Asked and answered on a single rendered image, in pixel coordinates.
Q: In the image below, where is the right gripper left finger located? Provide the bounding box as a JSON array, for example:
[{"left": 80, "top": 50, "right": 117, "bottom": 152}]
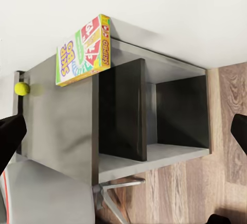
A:
[{"left": 0, "top": 114, "right": 27, "bottom": 176}]

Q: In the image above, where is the board game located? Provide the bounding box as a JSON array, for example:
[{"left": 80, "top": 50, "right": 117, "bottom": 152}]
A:
[{"left": 56, "top": 14, "right": 111, "bottom": 87}]

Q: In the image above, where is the tennis ball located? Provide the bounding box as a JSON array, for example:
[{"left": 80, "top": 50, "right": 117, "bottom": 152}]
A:
[{"left": 14, "top": 82, "right": 30, "bottom": 96}]

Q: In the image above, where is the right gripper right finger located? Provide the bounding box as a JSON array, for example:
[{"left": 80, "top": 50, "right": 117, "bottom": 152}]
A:
[{"left": 231, "top": 114, "right": 247, "bottom": 155}]

